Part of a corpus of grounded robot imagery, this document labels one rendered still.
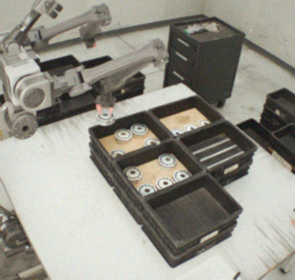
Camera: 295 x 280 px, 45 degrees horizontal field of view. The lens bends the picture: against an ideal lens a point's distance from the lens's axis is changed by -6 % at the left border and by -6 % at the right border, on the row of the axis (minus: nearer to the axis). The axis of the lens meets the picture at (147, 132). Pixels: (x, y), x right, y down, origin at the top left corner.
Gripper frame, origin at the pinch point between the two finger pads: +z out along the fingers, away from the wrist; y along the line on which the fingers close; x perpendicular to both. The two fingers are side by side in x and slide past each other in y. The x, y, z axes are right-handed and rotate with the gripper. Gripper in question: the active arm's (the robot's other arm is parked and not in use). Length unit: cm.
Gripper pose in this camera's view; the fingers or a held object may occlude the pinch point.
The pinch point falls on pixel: (105, 113)
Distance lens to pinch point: 205.0
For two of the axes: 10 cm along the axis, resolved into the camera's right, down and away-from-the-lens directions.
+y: -9.9, -1.1, 0.1
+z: -0.8, 7.9, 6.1
